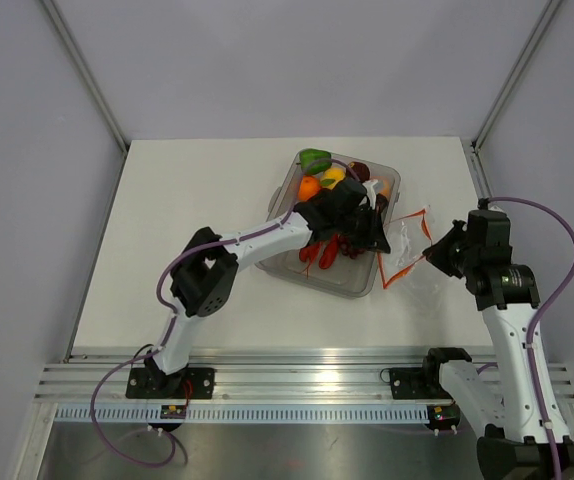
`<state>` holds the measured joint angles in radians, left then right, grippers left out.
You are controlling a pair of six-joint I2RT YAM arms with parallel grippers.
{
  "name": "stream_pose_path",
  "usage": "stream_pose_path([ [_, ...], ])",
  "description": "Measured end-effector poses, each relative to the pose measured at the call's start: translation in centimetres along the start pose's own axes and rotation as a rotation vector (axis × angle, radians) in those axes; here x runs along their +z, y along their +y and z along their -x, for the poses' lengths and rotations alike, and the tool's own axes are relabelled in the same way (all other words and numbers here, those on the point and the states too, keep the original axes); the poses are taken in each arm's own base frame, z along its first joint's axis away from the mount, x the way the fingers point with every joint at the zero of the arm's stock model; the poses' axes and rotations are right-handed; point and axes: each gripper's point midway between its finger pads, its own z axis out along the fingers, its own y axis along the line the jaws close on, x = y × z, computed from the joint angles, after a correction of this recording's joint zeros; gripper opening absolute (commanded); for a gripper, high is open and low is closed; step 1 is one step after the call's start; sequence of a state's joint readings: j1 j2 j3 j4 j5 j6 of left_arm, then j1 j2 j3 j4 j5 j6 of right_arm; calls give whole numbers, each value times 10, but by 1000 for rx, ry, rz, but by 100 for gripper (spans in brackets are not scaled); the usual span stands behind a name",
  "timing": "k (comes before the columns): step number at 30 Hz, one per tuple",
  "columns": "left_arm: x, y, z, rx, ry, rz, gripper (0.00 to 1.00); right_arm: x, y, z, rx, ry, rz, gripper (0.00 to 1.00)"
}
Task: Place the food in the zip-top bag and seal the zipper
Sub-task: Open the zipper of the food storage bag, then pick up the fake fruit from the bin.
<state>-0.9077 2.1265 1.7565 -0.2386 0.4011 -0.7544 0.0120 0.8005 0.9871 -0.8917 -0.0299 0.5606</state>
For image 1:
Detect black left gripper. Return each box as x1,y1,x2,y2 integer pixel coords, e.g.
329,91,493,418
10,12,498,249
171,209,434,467
335,204,390,253

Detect clear zip top bag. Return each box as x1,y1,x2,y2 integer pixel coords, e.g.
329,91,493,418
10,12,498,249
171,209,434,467
377,205,442,313

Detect dark red passion fruit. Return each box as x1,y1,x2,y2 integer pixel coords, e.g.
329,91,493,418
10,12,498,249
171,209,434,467
348,162,371,183

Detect purple grape bunch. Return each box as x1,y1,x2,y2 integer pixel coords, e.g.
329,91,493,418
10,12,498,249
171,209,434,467
338,238,366,259

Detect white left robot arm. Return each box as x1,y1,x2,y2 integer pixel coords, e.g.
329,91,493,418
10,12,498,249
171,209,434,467
126,178,391,399

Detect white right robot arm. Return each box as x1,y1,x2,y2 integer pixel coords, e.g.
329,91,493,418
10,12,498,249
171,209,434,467
420,208,574,479

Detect red plastic lobster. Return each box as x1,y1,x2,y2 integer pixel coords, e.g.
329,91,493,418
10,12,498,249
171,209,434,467
298,234,340,276

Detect peach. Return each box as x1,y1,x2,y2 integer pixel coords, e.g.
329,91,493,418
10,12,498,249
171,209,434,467
376,177,391,199

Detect clear grey plastic tray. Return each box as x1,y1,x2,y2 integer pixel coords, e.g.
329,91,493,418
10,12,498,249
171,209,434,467
256,152,400,298

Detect yellow lemon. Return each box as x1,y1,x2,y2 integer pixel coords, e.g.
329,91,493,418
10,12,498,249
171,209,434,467
319,167,346,190

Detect orange fruit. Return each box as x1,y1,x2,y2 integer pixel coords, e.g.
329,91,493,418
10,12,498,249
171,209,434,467
297,175,321,202

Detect green bell pepper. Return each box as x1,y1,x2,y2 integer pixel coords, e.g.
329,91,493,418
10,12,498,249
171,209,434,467
298,148,332,176

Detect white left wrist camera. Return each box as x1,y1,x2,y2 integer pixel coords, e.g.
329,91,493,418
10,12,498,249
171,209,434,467
362,178,379,209

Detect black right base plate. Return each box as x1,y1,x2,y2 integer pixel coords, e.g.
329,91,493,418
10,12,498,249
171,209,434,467
388,367,450,400

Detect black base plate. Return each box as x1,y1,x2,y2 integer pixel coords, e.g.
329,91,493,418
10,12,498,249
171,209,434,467
125,367,215,400
388,367,450,400

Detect right aluminium frame post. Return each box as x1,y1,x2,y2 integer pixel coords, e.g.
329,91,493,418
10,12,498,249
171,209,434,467
471,0,565,155

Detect aluminium frame post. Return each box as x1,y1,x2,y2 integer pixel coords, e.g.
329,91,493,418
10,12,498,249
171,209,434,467
471,0,565,155
38,0,130,158

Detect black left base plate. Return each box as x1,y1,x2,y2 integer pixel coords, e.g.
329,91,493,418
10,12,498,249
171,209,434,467
125,367,215,400

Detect left aluminium frame post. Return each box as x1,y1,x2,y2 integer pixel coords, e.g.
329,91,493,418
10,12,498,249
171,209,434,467
38,0,130,158

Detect aluminium mounting rail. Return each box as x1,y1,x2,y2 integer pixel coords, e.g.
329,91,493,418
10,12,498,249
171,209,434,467
31,347,574,406

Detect white slotted cable duct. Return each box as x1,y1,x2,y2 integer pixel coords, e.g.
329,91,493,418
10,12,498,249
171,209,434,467
55,403,429,425

